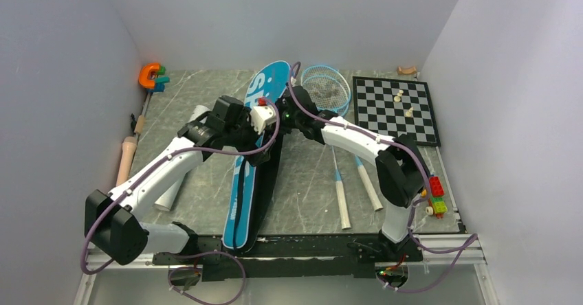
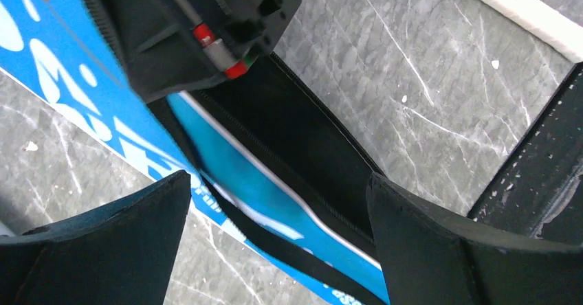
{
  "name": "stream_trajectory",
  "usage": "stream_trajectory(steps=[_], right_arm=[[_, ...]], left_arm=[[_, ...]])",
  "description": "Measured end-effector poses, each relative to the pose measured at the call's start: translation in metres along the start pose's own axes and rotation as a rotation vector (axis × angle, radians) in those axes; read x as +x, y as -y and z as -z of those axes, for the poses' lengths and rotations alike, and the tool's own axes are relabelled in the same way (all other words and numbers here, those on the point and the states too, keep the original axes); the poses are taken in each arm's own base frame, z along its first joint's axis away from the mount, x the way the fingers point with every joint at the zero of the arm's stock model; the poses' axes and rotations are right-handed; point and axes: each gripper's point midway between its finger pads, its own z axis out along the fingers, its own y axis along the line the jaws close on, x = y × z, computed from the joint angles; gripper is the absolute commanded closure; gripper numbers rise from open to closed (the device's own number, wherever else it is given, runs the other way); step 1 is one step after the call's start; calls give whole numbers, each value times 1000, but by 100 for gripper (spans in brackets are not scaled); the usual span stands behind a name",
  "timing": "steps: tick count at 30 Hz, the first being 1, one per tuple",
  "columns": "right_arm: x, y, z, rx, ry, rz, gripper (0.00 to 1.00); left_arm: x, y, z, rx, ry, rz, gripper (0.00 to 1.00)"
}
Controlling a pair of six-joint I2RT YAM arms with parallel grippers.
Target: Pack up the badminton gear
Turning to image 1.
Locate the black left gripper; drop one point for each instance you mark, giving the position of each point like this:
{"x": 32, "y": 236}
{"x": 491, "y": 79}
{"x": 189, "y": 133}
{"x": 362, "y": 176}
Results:
{"x": 245, "y": 119}

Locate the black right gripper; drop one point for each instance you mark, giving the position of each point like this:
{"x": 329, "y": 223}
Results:
{"x": 280, "y": 105}

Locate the blue racket bag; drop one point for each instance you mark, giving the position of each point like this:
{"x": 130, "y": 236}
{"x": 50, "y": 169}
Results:
{"x": 253, "y": 187}

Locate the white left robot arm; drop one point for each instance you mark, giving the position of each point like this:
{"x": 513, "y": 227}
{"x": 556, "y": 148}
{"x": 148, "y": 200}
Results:
{"x": 113, "y": 220}

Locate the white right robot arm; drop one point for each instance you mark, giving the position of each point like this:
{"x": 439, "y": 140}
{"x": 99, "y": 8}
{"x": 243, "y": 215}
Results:
{"x": 401, "y": 171}

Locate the green blue toy blocks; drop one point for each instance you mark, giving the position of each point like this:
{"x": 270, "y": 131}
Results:
{"x": 160, "y": 80}

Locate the black white chessboard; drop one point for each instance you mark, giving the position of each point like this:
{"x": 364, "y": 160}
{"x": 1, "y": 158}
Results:
{"x": 375, "y": 109}

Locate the cream chess pawn upper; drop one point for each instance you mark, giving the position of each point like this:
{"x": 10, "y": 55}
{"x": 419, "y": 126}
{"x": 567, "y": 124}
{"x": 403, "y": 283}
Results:
{"x": 398, "y": 97}

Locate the cream chess pawn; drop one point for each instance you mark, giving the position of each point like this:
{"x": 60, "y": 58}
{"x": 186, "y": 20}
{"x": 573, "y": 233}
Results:
{"x": 398, "y": 97}
{"x": 409, "y": 112}

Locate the orange C-shaped toy block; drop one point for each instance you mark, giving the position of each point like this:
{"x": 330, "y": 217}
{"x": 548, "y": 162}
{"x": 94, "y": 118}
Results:
{"x": 148, "y": 74}

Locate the cream chess pawn lower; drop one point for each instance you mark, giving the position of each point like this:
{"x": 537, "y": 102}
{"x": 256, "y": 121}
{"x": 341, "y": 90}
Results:
{"x": 409, "y": 112}

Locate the wooden arch block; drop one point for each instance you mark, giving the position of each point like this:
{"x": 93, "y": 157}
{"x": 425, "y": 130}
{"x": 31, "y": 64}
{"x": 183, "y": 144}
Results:
{"x": 407, "y": 70}

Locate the colourful brick toy car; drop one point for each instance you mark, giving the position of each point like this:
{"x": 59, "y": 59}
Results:
{"x": 436, "y": 205}

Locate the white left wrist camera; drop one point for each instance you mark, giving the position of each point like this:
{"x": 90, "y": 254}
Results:
{"x": 262, "y": 115}

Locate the beige handle tool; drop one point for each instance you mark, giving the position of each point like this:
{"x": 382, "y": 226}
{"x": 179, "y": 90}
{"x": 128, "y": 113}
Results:
{"x": 129, "y": 146}

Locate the black base frame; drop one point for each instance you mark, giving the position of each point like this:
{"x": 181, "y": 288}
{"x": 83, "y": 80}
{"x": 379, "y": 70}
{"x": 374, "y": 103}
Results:
{"x": 300, "y": 255}

